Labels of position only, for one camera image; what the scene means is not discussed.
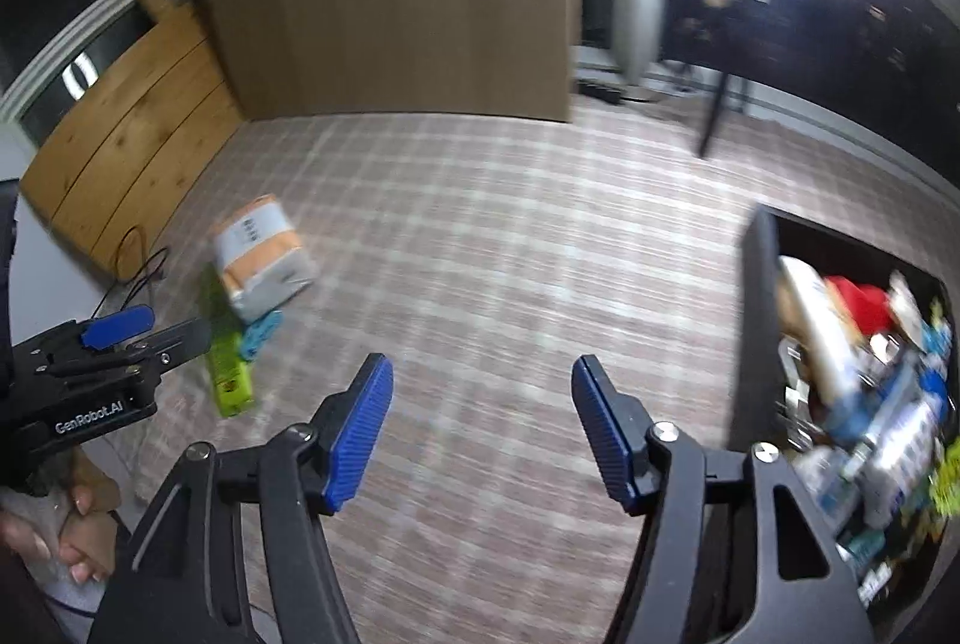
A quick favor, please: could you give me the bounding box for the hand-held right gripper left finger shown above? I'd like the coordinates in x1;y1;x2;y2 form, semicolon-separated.
86;351;396;644

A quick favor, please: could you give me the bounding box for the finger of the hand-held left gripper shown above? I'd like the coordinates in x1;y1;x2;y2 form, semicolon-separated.
139;315;214;366
79;304;157;350

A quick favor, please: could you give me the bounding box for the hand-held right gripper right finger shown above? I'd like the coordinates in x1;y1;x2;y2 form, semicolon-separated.
571;354;880;644

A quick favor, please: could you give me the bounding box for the yellow-green spray can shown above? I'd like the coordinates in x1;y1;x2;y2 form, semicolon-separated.
196;265;254;422

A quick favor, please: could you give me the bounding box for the blue clothespin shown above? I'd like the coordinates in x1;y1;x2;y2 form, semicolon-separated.
238;309;284;362

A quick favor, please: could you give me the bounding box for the orange white tissue pack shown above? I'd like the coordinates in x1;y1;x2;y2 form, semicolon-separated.
212;192;320;324

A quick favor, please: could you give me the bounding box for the black container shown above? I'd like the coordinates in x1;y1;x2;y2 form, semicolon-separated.
729;205;960;644

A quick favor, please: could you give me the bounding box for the person's left hand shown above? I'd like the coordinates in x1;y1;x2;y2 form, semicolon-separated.
0;456;125;586

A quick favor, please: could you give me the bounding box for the pine wood board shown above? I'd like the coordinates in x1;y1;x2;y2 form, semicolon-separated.
19;3;245;282

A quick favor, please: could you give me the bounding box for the pink plaid blanket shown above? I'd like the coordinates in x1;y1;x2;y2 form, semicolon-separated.
112;114;960;644

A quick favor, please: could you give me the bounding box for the cream white bottle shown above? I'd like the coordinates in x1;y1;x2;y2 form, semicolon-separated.
776;258;857;407

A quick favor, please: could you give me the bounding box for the red packet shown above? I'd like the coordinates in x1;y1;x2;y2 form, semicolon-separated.
828;279;898;335

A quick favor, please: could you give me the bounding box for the blue white packet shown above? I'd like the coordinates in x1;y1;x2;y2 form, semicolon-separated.
861;381;943;529

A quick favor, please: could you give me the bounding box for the black power strip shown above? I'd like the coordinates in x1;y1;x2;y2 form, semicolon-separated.
573;77;628;103

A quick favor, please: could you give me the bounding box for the black light stand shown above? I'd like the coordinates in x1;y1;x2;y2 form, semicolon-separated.
675;0;775;160

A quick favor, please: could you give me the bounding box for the black cable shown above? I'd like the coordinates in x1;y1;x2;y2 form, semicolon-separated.
96;227;172;317

